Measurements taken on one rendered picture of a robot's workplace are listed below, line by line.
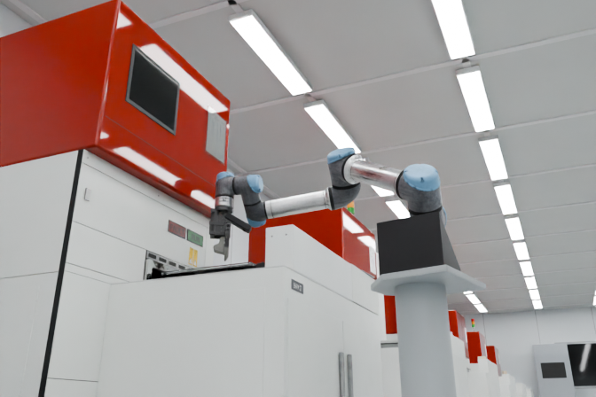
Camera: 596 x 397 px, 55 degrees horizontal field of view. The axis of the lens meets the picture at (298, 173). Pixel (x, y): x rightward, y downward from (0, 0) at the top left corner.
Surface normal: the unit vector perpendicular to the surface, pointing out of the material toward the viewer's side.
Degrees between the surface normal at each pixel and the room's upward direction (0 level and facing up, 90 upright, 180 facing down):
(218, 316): 90
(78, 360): 90
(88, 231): 90
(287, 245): 90
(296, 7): 180
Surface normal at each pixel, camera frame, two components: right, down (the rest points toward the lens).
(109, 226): 0.92, -0.15
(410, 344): -0.65, -0.29
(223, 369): -0.40, -0.36
